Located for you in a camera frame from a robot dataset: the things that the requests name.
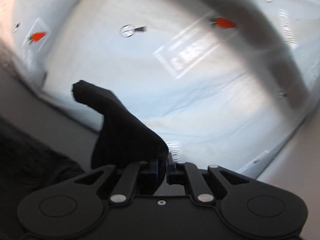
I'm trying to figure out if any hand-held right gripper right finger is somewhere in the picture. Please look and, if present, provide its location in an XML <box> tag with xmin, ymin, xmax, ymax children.
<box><xmin>166</xmin><ymin>152</ymin><xmax>252</xmax><ymax>203</ymax></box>

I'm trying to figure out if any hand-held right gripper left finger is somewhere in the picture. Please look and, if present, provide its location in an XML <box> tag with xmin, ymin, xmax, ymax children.
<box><xmin>74</xmin><ymin>159</ymin><xmax>167</xmax><ymax>204</ymax></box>

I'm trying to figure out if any black cloth garment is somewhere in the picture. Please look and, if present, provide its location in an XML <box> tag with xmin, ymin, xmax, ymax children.
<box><xmin>72</xmin><ymin>80</ymin><xmax>169</xmax><ymax>195</ymax></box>

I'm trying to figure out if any light blue carrot-print sheet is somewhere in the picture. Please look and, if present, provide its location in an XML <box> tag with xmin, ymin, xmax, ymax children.
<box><xmin>0</xmin><ymin>0</ymin><xmax>320</xmax><ymax>178</ymax></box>

